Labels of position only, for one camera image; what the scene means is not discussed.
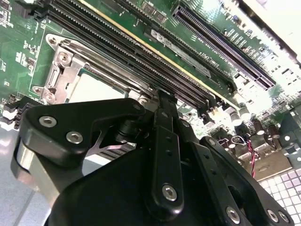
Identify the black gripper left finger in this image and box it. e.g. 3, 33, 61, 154
10, 90, 186, 221

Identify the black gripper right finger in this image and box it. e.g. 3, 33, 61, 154
167, 92, 296, 226

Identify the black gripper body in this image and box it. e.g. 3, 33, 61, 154
44, 117, 228, 226

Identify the silver CPU plate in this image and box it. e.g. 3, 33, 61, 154
69, 72, 129, 104

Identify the metal socket cover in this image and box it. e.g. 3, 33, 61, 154
56, 46, 153, 97

